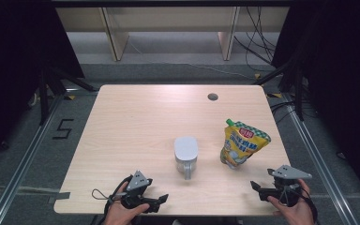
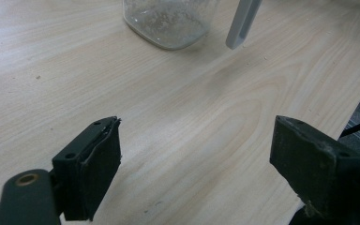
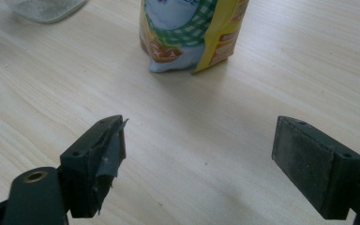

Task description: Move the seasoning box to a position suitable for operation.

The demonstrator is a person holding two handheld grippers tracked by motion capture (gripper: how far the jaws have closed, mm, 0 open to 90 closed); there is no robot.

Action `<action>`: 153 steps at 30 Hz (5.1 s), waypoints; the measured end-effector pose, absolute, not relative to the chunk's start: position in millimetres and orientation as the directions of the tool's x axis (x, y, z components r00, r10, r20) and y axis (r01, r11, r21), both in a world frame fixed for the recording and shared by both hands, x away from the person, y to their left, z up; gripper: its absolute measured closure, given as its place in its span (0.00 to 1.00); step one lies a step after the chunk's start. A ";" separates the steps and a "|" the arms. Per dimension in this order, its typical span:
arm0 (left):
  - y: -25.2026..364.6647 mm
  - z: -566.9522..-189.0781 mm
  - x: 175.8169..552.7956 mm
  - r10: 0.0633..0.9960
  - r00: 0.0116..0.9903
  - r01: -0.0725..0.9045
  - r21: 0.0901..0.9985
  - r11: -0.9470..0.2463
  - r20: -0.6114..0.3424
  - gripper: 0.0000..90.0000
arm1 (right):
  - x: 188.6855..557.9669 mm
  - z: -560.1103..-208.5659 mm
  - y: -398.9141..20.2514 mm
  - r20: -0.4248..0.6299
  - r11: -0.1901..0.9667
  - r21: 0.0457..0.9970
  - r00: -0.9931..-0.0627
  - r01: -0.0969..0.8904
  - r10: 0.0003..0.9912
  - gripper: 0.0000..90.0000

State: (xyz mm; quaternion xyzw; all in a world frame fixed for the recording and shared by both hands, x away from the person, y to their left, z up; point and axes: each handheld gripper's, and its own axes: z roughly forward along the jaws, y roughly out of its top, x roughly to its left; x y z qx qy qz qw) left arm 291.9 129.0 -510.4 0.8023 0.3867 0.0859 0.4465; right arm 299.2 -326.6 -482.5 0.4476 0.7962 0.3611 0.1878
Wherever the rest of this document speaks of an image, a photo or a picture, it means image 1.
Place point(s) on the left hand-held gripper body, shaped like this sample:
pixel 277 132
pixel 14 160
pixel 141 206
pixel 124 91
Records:
pixel 136 182

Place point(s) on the black curtain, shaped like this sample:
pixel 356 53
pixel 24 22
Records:
pixel 18 62
pixel 340 78

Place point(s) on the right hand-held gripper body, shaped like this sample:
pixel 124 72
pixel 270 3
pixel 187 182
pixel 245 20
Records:
pixel 289 173

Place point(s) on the grey tape strip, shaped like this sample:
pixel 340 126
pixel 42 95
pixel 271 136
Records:
pixel 59 197

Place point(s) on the black metal stand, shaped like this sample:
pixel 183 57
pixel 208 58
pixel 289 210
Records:
pixel 45 93
pixel 296 87

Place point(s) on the yellow black tape piece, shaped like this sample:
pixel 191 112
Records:
pixel 71 97
pixel 257 75
pixel 275 95

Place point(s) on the person's left hand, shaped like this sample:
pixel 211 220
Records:
pixel 118 215

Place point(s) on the black tape numeral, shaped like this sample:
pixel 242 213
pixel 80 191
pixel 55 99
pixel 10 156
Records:
pixel 63 128

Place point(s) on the aluminium floor rail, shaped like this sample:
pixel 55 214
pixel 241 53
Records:
pixel 322 168
pixel 22 162

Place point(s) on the clear jar with grey lid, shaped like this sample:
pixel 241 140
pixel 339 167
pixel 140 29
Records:
pixel 186 151

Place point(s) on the light wooden desk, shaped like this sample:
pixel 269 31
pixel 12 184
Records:
pixel 168 18

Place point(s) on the person's right hand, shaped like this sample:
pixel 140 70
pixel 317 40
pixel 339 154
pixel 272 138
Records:
pixel 293 214

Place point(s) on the yellow seasoning pouch green cap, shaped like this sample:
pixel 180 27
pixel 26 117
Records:
pixel 242 145

